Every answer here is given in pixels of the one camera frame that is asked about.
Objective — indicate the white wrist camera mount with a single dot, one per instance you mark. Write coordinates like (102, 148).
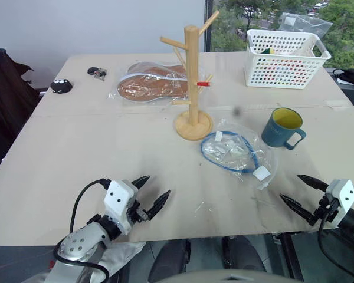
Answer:
(118, 194)
(343, 193)

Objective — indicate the dark rounded shape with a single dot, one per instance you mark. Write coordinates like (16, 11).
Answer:
(171, 256)
(242, 253)

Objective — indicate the white plug adapter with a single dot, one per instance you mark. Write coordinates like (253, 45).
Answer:
(261, 173)

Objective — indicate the black bag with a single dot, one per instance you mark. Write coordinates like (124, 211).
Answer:
(352, 77)

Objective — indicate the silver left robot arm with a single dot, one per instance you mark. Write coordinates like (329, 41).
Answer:
(79, 241)

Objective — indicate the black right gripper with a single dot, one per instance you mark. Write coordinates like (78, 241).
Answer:
(324, 210)

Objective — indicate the blue mug yellow inside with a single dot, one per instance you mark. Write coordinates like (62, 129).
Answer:
(275, 132)

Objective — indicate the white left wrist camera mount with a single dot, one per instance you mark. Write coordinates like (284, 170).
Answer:
(118, 194)

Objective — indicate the wooden mug tree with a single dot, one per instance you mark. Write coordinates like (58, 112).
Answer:
(192, 73)

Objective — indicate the black round pouch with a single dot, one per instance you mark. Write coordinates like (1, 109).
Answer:
(61, 86)

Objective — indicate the yellow green sponge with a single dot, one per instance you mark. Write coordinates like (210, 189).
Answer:
(268, 51)

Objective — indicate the black jacket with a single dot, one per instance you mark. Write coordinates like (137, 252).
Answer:
(6, 103)

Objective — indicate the clear bag holding insoles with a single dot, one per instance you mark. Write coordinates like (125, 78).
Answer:
(121, 95)

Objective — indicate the brown shoe insole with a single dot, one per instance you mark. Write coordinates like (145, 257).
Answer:
(156, 70)
(153, 88)

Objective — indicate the red marker tape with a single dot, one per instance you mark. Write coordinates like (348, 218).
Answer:
(203, 84)

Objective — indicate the white perforated plastic basket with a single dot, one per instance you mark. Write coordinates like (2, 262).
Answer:
(283, 70)

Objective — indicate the empty clear plastic bag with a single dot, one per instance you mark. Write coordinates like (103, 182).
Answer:
(309, 25)

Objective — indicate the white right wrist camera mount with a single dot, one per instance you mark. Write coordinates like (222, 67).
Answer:
(343, 193)

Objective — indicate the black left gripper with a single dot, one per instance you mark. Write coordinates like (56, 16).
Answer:
(137, 213)

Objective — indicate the black window frame post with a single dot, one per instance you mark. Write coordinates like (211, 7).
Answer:
(208, 26)

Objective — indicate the black key bunch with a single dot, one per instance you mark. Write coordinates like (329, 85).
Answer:
(95, 71)

